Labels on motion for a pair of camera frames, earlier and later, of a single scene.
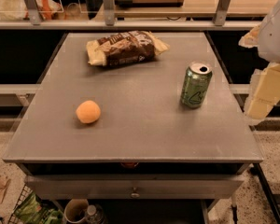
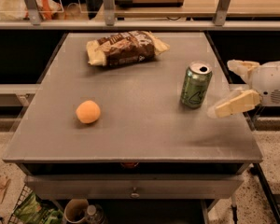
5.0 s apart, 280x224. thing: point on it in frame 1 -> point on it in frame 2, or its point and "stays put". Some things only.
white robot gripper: (274, 37) -> (272, 81)
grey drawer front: (133, 187) stays put
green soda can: (196, 83) stays put
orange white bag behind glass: (11, 5) stays put
